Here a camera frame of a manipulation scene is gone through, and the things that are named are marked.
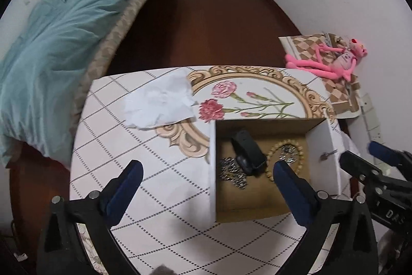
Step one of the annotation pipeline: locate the black smart band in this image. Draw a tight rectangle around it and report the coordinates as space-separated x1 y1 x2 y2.
230 130 267 178

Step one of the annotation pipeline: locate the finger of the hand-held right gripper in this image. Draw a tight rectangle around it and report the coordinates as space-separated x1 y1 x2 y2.
339 150 387 187
368 141 412 179

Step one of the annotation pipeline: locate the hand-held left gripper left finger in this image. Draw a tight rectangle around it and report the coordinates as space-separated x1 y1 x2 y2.
37 160 144 275

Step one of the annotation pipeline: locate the floral patterned white table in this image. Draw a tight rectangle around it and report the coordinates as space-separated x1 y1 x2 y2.
69 65 355 275

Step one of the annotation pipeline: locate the thick silver chain bracelet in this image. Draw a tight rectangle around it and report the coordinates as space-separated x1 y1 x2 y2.
218 157 248 189

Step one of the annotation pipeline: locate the wooden bead bracelet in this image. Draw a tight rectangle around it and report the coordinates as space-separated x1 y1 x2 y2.
265 140 305 182

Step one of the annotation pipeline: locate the crumpled white tissue paper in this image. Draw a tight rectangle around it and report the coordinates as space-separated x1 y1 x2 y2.
124 69 199 131

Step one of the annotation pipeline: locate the pink plush toy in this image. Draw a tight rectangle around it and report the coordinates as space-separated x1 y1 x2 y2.
285 38 369 81

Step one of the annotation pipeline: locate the brown checked cushion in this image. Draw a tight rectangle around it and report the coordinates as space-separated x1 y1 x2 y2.
278 32 363 118

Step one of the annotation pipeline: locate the white power strip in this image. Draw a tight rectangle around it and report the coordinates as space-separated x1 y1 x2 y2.
358 93 384 142

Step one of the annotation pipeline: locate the light blue duvet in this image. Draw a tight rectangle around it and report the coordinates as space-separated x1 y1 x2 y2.
0 0 175 166

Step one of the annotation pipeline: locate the cardboard box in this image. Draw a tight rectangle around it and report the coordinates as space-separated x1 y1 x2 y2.
209 117 344 224

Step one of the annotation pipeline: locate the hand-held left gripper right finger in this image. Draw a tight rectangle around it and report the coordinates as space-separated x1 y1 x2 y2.
272 160 379 275

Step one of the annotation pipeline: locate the silver link bracelet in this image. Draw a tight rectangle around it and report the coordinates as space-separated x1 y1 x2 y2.
279 146 297 163

